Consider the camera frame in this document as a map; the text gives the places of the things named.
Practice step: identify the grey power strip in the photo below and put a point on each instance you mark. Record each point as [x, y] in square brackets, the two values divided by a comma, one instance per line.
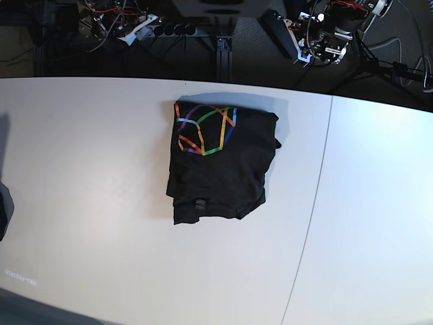
[167, 31]

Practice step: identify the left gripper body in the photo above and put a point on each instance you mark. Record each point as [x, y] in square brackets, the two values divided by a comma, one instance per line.
[314, 42]

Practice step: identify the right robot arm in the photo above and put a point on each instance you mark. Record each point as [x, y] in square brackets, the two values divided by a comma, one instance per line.
[88, 9]

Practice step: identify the black tripod stand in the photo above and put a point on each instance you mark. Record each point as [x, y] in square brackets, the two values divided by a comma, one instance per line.
[397, 74]

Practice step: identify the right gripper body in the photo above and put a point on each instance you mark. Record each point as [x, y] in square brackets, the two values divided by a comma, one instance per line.
[101, 23]

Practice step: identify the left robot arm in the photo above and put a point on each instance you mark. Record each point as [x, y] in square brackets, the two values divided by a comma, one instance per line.
[349, 16]

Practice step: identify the black object at left edge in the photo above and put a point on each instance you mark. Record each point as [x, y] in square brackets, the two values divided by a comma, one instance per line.
[7, 209]

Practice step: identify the dark grey T-shirt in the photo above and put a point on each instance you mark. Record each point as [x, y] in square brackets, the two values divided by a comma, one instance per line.
[219, 156]

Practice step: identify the black power adapter brick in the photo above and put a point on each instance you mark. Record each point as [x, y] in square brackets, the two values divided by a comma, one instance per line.
[275, 28]

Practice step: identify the aluminium frame post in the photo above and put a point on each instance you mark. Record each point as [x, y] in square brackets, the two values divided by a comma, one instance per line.
[221, 31]

